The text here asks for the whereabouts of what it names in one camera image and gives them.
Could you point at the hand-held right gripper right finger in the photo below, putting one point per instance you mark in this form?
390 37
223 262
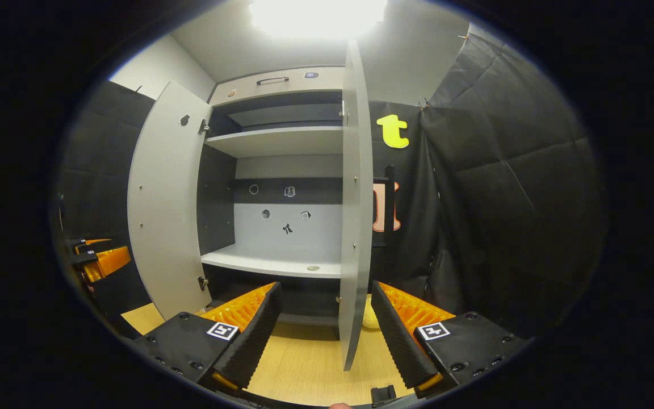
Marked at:
398 341

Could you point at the pale yellow soft toy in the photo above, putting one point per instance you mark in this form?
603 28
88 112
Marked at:
370 321

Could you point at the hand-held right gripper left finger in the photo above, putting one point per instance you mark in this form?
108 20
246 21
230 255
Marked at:
256 335

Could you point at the ceiling light panel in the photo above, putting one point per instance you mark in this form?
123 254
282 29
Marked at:
318 17

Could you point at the grey double-door shoe cabinet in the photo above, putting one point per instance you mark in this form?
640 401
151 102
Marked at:
281 142

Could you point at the grey shoe cabinet door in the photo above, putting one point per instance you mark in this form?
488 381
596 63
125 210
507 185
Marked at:
162 216
355 227

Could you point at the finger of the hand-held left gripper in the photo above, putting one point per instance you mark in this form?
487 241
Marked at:
86 258
77 245

